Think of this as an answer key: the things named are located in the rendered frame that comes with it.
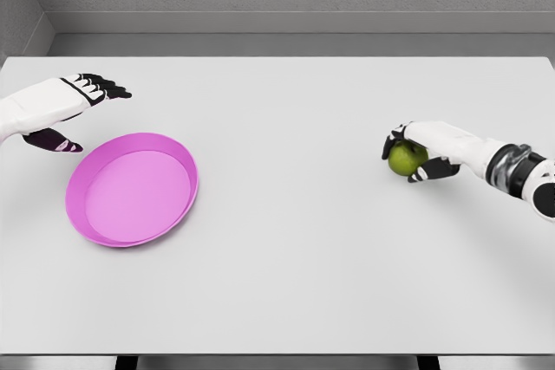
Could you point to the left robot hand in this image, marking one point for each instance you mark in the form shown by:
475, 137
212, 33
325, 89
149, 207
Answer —
52, 99

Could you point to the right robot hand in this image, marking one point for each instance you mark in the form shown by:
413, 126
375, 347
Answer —
433, 136

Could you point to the green apple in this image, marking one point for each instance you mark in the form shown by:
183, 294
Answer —
405, 158

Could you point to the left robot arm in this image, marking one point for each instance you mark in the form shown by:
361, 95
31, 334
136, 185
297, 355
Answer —
6, 118

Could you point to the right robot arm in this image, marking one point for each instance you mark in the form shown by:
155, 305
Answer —
516, 170

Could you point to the pink round plate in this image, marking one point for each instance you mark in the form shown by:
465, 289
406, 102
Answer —
134, 190

